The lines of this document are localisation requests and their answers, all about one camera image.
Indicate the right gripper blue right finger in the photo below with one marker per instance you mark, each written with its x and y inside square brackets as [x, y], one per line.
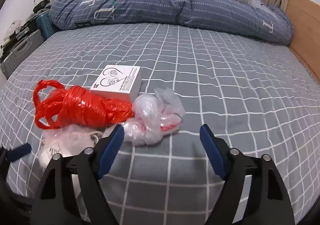
[214, 154]

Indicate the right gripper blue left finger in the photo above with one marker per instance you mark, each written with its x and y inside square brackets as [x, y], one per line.
[107, 150]

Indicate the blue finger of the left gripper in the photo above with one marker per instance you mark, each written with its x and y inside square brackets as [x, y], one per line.
[19, 152]

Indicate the white cotton pad pouch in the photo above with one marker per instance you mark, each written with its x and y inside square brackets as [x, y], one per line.
[67, 141]

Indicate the clear plastic bag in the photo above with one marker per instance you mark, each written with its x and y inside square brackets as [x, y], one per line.
[155, 116]

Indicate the red plastic bag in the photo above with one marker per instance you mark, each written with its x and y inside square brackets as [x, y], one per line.
[57, 107]

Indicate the white earphone box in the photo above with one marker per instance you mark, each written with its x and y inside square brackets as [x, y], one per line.
[118, 81]

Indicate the grey checked bed sheet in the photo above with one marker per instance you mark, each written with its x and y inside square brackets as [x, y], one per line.
[255, 95]

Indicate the grey suitcase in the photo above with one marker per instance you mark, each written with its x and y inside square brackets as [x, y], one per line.
[20, 52]

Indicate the teal suitcase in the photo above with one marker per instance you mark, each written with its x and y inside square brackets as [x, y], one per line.
[45, 24]

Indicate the blue striped duvet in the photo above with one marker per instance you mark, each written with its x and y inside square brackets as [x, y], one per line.
[229, 16]

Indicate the wooden headboard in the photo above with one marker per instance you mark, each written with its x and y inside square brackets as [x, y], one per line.
[304, 15]

